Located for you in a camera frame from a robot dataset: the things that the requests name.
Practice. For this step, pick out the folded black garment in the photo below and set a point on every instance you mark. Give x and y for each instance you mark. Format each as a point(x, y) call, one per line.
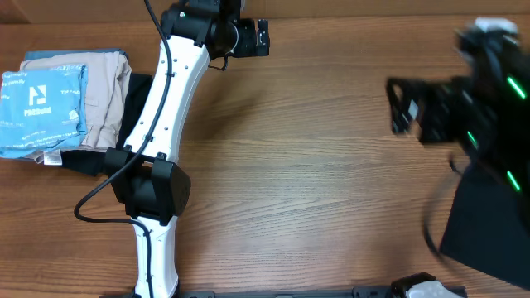
point(92, 163)

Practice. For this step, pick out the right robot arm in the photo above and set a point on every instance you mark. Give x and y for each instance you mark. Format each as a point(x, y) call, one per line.
point(486, 111)

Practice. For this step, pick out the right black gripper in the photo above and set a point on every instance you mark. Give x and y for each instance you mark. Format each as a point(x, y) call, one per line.
point(425, 114)

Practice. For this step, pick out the light blue printed t-shirt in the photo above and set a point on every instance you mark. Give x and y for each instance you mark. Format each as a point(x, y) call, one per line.
point(43, 110)

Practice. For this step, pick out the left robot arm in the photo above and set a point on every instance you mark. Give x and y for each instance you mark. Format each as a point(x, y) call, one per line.
point(145, 174)

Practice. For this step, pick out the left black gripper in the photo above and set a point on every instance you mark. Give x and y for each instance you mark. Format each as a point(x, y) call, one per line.
point(248, 47)

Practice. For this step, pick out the folded beige trousers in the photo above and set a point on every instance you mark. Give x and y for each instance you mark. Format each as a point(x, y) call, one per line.
point(108, 80)

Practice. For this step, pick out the folded blue denim garment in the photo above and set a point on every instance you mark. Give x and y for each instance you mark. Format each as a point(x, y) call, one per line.
point(41, 54)

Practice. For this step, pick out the black t-shirt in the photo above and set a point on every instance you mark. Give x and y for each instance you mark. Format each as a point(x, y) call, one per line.
point(488, 228)

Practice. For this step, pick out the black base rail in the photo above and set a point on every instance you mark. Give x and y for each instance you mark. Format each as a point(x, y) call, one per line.
point(420, 285)

